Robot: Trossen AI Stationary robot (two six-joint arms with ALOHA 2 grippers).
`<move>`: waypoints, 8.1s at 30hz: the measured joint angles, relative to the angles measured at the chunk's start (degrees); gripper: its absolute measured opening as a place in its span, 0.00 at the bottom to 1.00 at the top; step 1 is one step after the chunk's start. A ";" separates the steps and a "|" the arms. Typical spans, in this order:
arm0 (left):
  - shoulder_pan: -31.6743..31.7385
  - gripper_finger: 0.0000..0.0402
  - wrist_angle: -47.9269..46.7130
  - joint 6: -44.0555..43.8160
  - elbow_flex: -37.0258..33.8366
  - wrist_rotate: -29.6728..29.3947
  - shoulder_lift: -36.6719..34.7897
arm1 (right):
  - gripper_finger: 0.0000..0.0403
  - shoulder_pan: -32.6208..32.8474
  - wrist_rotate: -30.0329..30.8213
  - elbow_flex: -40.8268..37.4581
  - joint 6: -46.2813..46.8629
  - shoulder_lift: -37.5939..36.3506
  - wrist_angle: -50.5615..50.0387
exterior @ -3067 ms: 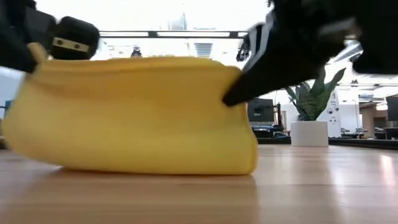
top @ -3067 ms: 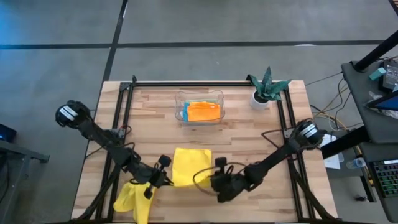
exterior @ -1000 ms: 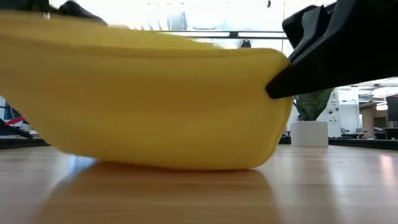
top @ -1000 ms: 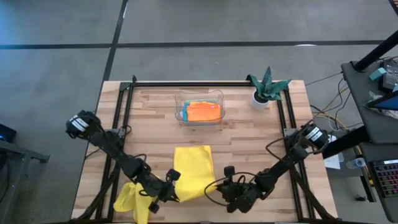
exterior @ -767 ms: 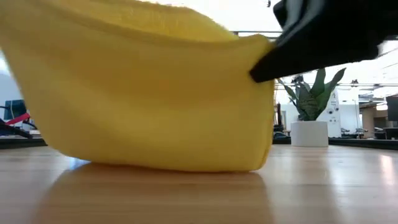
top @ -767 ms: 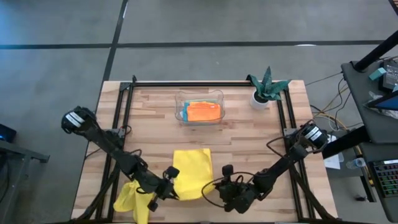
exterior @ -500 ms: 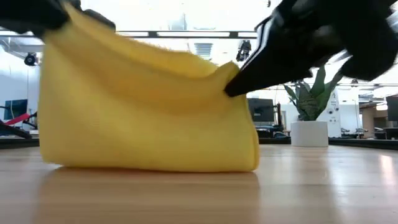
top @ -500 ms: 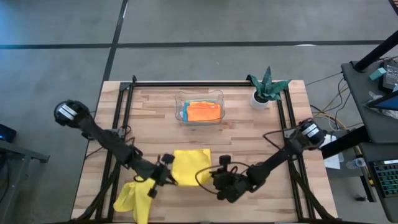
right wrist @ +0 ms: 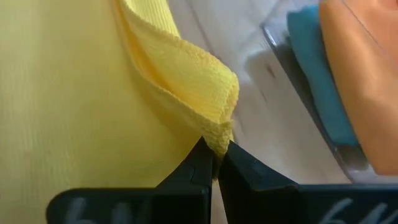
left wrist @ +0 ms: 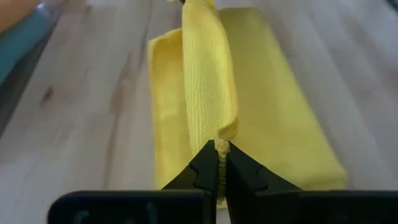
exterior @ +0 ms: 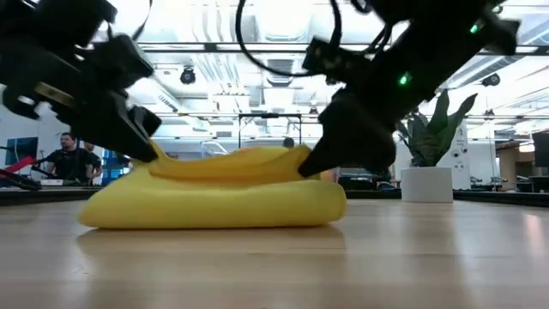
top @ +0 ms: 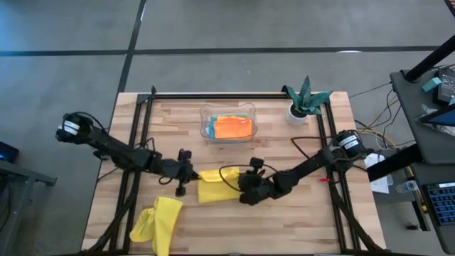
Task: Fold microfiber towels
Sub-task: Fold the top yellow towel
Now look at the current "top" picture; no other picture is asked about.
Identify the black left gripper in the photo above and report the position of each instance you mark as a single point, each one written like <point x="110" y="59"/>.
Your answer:
<point x="174" y="169"/>

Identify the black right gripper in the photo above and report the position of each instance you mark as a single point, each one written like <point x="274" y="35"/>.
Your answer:
<point x="259" y="188"/>

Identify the yellow microfiber towel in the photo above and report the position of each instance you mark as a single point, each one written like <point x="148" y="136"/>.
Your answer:
<point x="156" y="224"/>
<point x="217" y="188"/>

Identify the blue microfiber towel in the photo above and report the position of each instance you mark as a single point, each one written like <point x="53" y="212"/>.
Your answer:
<point x="210" y="128"/>

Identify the orange microfiber towel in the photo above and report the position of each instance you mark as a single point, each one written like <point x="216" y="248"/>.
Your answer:
<point x="232" y="128"/>

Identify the clear plastic bin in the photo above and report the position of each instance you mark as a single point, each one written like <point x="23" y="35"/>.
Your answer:
<point x="227" y="106"/>

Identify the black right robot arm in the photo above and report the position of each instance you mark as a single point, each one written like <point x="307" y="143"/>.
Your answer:
<point x="320" y="160"/>

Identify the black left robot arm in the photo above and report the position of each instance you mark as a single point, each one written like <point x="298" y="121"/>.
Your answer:
<point x="117" y="149"/>

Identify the small red tag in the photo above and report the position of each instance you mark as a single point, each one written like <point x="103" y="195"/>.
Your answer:
<point x="323" y="180"/>

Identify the white plant pot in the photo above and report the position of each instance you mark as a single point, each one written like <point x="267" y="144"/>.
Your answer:
<point x="293" y="119"/>

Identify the green snake plant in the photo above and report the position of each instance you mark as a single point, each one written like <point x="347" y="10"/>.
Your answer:
<point x="305" y="101"/>

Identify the white paper sheet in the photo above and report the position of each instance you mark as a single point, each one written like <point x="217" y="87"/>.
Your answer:
<point x="380" y="185"/>

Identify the clear plastic bottle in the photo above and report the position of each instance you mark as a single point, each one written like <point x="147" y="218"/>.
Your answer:
<point x="407" y="186"/>

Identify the dark grey metal stand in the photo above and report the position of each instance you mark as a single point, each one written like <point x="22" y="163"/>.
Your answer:
<point x="21" y="174"/>

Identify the dark grey desk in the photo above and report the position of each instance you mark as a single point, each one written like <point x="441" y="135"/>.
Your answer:
<point x="409" y="117"/>
<point x="448" y="241"/>

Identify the dark device blue light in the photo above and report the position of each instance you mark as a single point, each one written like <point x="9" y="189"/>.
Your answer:
<point x="7" y="153"/>

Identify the black keyboard green keys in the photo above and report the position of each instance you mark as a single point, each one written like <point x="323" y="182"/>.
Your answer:
<point x="442" y="204"/>

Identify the dark tablet screen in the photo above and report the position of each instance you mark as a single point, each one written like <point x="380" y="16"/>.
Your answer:
<point x="440" y="119"/>

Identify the small teal box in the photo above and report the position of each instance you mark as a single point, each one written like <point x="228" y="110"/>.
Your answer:
<point x="431" y="84"/>

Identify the black metal pole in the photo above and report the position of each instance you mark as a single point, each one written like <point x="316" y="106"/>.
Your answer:
<point x="430" y="58"/>

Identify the black electronic device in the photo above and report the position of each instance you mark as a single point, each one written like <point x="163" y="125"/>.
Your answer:
<point x="447" y="87"/>

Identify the black aluminium table frame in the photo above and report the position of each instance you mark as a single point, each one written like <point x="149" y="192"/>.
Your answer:
<point x="213" y="96"/>

